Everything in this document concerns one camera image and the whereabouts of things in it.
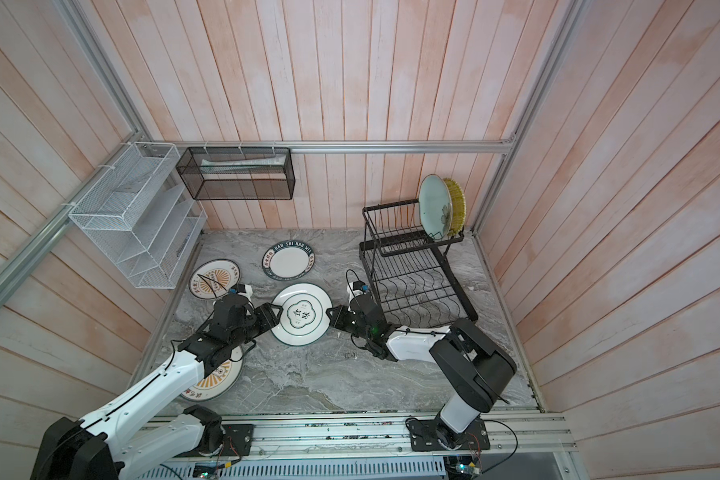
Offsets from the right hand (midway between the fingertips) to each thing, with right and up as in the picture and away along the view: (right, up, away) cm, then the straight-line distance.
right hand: (325, 311), depth 87 cm
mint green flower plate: (+33, +31, +1) cm, 46 cm away
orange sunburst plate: (-43, +8, +19) cm, 47 cm away
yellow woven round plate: (+38, +30, -5) cm, 49 cm away
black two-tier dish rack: (+29, +10, +17) cm, 35 cm away
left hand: (-13, -1, -4) cm, 13 cm away
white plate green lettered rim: (-17, +15, +24) cm, 33 cm away
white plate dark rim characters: (-6, -2, -1) cm, 7 cm away
